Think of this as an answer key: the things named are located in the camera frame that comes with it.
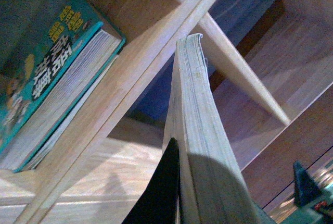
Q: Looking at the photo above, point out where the white paperback book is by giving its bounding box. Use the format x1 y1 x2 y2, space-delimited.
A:
164 33 272 223

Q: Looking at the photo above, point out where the teal comic book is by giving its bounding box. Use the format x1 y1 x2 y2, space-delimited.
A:
1 0 125 172

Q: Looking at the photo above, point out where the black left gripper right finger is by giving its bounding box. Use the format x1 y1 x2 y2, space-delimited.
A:
293 161 323 207

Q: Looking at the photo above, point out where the light wooden bookshelf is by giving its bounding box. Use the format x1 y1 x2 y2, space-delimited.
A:
1 0 332 223

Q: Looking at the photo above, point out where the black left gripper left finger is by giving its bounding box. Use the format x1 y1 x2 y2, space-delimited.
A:
123 138 180 223

